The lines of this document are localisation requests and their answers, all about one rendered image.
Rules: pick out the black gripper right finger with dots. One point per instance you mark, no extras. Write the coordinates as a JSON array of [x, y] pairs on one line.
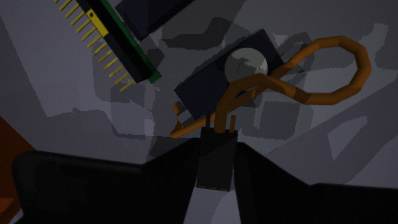
[[266, 194]]

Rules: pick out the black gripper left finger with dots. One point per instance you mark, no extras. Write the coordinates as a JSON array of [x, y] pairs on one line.
[[112, 192]]

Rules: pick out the row of thin metal pins on black strip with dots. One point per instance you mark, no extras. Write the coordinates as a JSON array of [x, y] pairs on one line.
[[119, 39]]

